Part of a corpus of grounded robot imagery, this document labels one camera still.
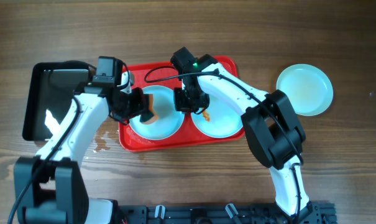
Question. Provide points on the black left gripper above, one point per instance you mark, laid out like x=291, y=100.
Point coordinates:
x=141, y=104

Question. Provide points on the black water basin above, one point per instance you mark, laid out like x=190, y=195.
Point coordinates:
x=49, y=100

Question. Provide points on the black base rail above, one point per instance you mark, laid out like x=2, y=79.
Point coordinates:
x=258, y=213

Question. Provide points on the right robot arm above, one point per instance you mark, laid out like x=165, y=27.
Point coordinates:
x=273, y=131

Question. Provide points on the red plastic tray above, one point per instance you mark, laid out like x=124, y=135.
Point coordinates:
x=187, y=135

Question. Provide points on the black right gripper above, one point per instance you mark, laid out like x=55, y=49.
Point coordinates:
x=191, y=104

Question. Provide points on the orange green sponge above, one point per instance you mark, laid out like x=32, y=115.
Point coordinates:
x=148, y=115

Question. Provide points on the white plate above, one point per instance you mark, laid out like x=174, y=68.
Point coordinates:
x=308, y=88
x=169, y=119
x=218, y=121

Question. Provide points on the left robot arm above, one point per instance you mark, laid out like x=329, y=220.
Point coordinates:
x=49, y=186

